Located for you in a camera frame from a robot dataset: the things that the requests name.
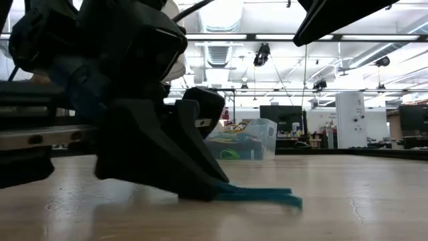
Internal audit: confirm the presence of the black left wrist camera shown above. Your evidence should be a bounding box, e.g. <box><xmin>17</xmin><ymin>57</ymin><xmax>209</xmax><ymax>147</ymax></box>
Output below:
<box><xmin>110</xmin><ymin>0</ymin><xmax>189</xmax><ymax>86</ymax></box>

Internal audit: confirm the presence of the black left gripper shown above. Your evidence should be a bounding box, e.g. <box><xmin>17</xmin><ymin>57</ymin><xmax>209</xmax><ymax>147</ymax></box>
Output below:
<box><xmin>0</xmin><ymin>0</ymin><xmax>227</xmax><ymax>188</ymax></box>

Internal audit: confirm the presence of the white cabinet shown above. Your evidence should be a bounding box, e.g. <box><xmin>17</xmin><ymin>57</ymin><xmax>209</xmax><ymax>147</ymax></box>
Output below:
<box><xmin>335</xmin><ymin>91</ymin><xmax>368</xmax><ymax>150</ymax></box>

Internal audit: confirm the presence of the clear plastic bin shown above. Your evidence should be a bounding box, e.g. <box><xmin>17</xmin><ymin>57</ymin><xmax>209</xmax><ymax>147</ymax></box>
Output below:
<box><xmin>203</xmin><ymin>118</ymin><xmax>278</xmax><ymax>161</ymax></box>

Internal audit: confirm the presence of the white shade silver table lamp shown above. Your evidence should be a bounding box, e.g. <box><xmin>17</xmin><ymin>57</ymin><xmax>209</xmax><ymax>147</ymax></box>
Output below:
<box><xmin>160</xmin><ymin>0</ymin><xmax>187</xmax><ymax>83</ymax></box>

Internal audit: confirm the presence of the black ceiling-hung device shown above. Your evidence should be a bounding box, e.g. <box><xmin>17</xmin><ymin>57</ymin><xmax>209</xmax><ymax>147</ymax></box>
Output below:
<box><xmin>374</xmin><ymin>55</ymin><xmax>391</xmax><ymax>68</ymax></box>
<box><xmin>312</xmin><ymin>79</ymin><xmax>328</xmax><ymax>92</ymax></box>
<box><xmin>253</xmin><ymin>42</ymin><xmax>272</xmax><ymax>68</ymax></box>

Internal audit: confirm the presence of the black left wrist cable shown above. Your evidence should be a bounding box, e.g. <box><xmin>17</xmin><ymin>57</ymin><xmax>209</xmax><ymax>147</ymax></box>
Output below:
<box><xmin>173</xmin><ymin>0</ymin><xmax>215</xmax><ymax>22</ymax></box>

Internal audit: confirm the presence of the large wide black rubber band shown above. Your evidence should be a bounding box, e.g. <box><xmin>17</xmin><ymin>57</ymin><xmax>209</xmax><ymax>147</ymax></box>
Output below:
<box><xmin>204</xmin><ymin>140</ymin><xmax>264</xmax><ymax>161</ymax></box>

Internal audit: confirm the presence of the long teal rubber band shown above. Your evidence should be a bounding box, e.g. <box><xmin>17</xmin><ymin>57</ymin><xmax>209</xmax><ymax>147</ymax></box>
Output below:
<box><xmin>213</xmin><ymin>182</ymin><xmax>304</xmax><ymax>211</ymax></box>

